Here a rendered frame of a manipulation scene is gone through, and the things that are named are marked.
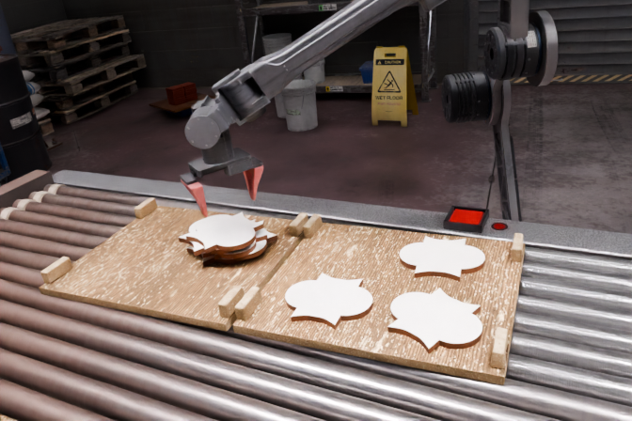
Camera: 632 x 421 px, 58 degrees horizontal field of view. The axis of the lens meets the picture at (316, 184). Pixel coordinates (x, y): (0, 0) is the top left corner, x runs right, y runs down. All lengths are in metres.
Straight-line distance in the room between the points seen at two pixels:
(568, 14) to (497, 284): 4.73
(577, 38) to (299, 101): 2.54
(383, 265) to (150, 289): 0.42
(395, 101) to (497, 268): 3.64
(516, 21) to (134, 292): 1.14
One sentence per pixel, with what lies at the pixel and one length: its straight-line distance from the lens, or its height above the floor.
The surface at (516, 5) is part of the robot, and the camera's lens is 1.60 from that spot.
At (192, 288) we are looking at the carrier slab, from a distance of 1.04.
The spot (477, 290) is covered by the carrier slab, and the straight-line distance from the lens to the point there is 0.96.
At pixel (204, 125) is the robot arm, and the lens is 0.93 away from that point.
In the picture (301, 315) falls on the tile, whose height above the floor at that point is 0.95.
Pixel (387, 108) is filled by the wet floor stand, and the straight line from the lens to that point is 4.62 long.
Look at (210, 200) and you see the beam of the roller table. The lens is 1.41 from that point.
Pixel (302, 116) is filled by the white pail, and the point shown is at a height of 0.13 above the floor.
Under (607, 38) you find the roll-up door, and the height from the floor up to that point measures 0.40.
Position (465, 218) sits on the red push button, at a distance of 1.18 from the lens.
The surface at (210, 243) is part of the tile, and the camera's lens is 1.05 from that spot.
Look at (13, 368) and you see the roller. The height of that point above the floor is 0.92.
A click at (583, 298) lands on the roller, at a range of 1.01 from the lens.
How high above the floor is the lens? 1.48
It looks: 24 degrees down
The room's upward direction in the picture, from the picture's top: 7 degrees counter-clockwise
